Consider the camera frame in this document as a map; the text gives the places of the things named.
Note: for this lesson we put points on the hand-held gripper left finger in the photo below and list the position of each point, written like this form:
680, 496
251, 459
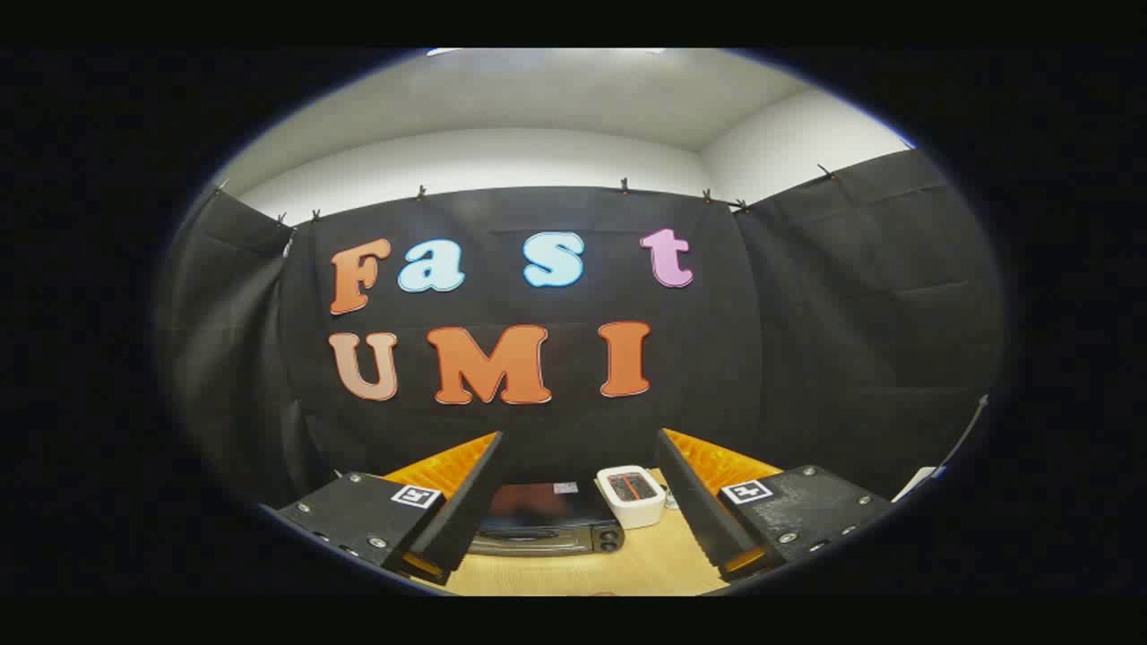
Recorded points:
466, 502

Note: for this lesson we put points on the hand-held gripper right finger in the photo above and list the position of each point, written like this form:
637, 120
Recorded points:
699, 502

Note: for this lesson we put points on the black toaster oven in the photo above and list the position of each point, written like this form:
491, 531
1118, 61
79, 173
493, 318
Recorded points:
547, 512

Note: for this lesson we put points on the white pop-up toaster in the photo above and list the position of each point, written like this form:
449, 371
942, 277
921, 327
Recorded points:
632, 502

